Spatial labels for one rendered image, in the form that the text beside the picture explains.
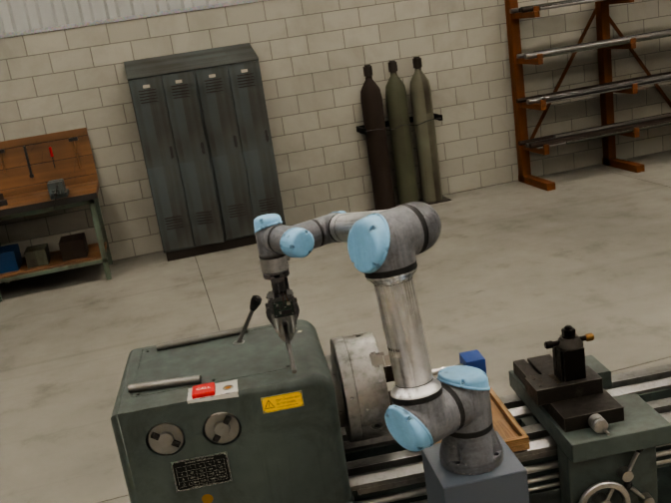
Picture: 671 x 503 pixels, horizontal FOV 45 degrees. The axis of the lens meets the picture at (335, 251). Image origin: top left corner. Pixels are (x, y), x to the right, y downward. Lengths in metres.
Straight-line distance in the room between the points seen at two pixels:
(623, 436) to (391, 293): 0.98
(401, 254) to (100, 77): 7.21
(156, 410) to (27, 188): 6.78
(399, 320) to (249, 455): 0.70
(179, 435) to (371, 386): 0.55
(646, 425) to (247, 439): 1.13
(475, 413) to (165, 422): 0.82
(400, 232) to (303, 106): 7.27
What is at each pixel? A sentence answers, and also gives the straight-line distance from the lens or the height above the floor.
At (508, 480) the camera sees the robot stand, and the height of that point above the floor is 1.08.
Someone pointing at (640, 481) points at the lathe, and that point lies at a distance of 2.64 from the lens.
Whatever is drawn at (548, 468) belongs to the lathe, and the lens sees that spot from 2.62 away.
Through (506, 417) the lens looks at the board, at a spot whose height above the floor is 0.89.
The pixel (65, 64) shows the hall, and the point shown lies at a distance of 8.78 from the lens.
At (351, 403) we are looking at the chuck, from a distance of 2.36.
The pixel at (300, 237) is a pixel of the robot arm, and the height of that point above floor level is 1.64.
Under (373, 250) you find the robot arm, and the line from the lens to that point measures 1.71.
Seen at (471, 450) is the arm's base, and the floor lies 1.16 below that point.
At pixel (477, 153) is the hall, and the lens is 9.65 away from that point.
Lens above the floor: 2.16
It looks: 16 degrees down
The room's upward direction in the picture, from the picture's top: 8 degrees counter-clockwise
